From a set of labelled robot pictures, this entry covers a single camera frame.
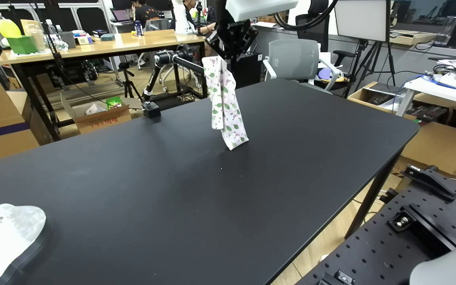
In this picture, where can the black articulated stand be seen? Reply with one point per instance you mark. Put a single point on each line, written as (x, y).
(177, 59)

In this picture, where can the black office chair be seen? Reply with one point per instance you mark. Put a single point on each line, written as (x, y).
(315, 32)

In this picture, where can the open wooden tray box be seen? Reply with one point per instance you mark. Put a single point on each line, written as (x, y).
(378, 97)

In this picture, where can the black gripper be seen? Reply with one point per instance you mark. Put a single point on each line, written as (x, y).
(236, 32)

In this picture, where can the small black tripod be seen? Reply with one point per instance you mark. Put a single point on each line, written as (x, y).
(128, 79)

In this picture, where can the yellow round object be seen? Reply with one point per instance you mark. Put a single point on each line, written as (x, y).
(8, 27)

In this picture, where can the black perforated breadboard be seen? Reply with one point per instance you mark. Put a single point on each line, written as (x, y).
(391, 242)

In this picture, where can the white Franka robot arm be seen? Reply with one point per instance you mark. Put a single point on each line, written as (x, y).
(256, 6)

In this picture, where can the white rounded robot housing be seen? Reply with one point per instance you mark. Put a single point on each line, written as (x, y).
(449, 266)

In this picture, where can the gray office chair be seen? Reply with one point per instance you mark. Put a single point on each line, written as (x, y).
(293, 57)

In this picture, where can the green box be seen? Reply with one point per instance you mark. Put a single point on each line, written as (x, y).
(22, 44)

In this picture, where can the white side table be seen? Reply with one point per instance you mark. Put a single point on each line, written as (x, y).
(443, 89)

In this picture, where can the flat brown cardboard box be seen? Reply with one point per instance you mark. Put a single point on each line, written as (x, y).
(438, 144)

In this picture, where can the long wooden table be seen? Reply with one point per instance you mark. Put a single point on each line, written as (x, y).
(111, 44)

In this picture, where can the whiteboard on tripod easel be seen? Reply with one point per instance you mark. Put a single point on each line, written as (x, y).
(364, 21)

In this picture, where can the open cardboard box with items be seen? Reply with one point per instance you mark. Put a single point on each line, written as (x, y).
(101, 117)

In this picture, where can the white cloth with green print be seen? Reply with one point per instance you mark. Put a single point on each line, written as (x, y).
(226, 103)

